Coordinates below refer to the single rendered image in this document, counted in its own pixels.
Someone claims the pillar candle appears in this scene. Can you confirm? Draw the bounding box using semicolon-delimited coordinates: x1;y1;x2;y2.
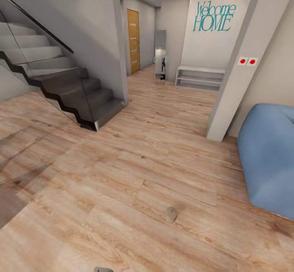
165;206;177;223

